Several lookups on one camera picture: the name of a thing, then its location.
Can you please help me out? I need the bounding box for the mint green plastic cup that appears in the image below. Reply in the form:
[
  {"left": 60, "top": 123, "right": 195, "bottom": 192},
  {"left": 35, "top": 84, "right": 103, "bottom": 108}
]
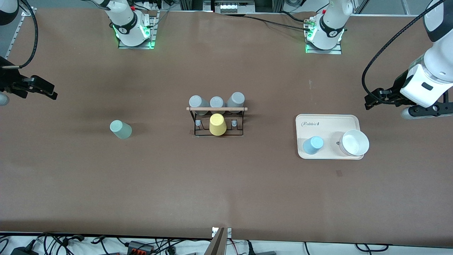
[{"left": 110, "top": 120, "right": 132, "bottom": 139}]

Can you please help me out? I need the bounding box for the light blue plastic cup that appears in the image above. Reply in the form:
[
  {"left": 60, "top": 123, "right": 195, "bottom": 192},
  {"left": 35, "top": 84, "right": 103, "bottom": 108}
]
[{"left": 303, "top": 136, "right": 324, "bottom": 155}]

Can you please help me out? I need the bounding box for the white bowl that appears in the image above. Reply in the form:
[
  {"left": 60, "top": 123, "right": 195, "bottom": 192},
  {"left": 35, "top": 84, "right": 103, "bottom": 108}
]
[{"left": 339, "top": 129, "right": 370, "bottom": 157}]

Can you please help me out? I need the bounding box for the pale pink serving tray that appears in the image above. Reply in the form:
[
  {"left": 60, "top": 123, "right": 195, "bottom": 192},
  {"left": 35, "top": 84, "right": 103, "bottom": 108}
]
[{"left": 296, "top": 114, "right": 365, "bottom": 160}]

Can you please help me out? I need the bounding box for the grey plastic cup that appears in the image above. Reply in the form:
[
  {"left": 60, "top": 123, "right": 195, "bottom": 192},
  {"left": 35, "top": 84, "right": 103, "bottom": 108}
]
[
  {"left": 189, "top": 95, "right": 210, "bottom": 115},
  {"left": 210, "top": 96, "right": 225, "bottom": 114},
  {"left": 226, "top": 92, "right": 246, "bottom": 114}
]

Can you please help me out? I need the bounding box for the black power adapter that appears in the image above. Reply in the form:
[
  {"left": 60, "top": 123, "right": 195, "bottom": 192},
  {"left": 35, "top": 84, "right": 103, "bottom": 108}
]
[{"left": 11, "top": 246, "right": 38, "bottom": 255}]

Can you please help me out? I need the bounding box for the yellow plastic cup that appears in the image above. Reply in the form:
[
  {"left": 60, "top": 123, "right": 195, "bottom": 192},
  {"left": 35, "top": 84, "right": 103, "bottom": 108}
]
[{"left": 209, "top": 113, "right": 227, "bottom": 136}]

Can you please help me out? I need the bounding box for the black orange connector box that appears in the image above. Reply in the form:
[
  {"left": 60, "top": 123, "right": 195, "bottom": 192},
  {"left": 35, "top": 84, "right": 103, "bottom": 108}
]
[{"left": 127, "top": 241, "right": 154, "bottom": 254}]

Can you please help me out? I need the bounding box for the grey electrical terminal block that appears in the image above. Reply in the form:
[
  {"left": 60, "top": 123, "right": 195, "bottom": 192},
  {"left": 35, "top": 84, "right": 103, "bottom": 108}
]
[{"left": 214, "top": 0, "right": 255, "bottom": 14}]

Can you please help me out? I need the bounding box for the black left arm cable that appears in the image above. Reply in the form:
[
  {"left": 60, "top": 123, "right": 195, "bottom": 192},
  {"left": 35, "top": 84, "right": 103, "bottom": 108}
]
[{"left": 362, "top": 0, "right": 446, "bottom": 105}]

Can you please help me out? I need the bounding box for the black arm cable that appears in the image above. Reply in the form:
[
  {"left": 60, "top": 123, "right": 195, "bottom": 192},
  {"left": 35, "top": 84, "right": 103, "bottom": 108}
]
[
  {"left": 0, "top": 0, "right": 39, "bottom": 69},
  {"left": 362, "top": 0, "right": 446, "bottom": 105}
]

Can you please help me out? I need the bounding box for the aluminium frame rail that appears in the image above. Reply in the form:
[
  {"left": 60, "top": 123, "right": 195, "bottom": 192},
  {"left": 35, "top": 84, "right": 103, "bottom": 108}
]
[{"left": 5, "top": 6, "right": 36, "bottom": 61}]

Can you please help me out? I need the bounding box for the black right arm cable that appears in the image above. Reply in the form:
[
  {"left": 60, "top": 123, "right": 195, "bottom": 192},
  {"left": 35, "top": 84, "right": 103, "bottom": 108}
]
[{"left": 0, "top": 0, "right": 39, "bottom": 69}]

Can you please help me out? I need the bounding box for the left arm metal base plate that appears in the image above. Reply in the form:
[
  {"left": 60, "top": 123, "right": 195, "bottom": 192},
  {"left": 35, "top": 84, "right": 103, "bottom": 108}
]
[{"left": 305, "top": 16, "right": 343, "bottom": 55}]

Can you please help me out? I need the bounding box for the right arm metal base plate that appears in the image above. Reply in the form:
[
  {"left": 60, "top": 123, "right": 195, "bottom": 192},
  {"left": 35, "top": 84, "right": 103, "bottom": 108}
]
[{"left": 118, "top": 11, "right": 157, "bottom": 49}]

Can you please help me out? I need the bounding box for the black braided table cable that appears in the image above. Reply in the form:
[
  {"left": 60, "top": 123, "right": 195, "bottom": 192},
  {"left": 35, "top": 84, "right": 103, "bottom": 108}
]
[{"left": 226, "top": 13, "right": 312, "bottom": 30}]

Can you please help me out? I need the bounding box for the black floor cable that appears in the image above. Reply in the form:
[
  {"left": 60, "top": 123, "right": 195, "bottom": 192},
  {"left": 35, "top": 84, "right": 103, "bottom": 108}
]
[
  {"left": 35, "top": 232, "right": 85, "bottom": 255},
  {"left": 304, "top": 242, "right": 390, "bottom": 253}
]

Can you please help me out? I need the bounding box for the black wire cup rack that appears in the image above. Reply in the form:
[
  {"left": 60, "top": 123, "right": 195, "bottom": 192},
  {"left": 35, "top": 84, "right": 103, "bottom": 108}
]
[{"left": 186, "top": 106, "right": 248, "bottom": 138}]

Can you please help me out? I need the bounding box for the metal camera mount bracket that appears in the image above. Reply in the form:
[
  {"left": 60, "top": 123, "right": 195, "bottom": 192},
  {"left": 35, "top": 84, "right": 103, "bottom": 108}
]
[{"left": 205, "top": 227, "right": 232, "bottom": 255}]

